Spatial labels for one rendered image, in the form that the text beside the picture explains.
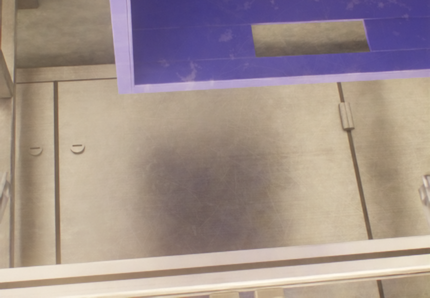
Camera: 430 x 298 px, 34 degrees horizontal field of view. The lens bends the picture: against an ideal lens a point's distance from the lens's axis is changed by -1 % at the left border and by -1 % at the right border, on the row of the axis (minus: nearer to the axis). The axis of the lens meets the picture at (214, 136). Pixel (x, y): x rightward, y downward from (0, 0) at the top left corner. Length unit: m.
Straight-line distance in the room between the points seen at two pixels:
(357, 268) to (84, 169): 0.54
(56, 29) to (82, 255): 0.45
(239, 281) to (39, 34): 0.75
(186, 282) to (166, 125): 0.48
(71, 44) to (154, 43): 0.71
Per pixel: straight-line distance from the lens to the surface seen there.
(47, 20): 1.36
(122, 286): 0.81
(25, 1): 1.31
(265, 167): 1.22
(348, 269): 0.84
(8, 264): 1.05
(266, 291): 0.85
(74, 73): 1.29
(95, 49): 1.45
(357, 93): 1.32
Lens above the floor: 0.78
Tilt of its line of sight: 25 degrees down
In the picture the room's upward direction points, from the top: 173 degrees clockwise
